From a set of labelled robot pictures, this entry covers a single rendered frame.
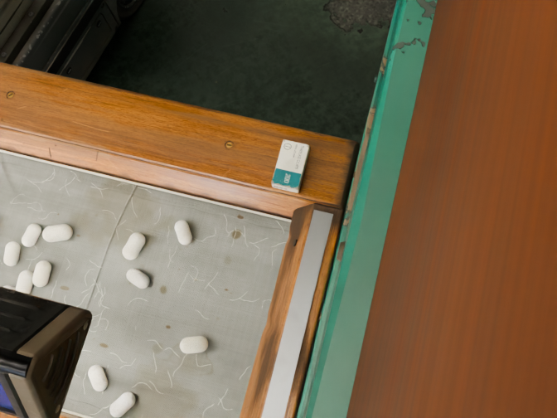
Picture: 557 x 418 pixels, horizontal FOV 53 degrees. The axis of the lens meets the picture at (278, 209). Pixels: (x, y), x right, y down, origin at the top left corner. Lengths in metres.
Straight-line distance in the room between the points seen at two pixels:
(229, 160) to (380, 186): 0.55
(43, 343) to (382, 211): 0.26
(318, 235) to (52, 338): 0.31
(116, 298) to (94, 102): 0.27
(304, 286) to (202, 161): 0.24
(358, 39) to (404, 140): 1.51
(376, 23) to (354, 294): 1.58
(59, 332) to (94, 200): 0.41
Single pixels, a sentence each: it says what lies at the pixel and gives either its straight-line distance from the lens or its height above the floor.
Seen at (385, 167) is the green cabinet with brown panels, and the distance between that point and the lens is 0.19.
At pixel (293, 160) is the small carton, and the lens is 0.71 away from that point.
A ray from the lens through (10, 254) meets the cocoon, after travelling 0.80.
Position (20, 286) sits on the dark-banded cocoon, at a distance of 0.79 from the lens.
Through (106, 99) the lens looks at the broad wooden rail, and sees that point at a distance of 0.81.
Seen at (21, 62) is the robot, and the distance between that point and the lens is 1.44.
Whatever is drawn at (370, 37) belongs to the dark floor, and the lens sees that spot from 1.71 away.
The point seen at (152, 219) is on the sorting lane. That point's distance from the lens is 0.76.
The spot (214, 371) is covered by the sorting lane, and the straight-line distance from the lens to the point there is 0.72.
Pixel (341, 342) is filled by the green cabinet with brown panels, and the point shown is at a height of 1.27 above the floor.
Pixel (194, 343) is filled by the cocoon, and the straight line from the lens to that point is 0.70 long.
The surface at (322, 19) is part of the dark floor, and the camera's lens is 1.74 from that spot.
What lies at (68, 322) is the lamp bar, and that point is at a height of 1.07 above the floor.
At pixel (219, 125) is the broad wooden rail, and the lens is 0.76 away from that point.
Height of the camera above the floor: 1.45
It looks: 75 degrees down
